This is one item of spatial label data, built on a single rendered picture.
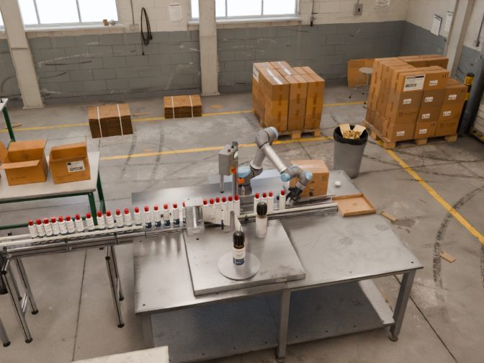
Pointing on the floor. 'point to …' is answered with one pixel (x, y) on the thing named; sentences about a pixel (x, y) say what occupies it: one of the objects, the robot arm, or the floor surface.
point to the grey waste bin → (348, 158)
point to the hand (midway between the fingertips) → (286, 204)
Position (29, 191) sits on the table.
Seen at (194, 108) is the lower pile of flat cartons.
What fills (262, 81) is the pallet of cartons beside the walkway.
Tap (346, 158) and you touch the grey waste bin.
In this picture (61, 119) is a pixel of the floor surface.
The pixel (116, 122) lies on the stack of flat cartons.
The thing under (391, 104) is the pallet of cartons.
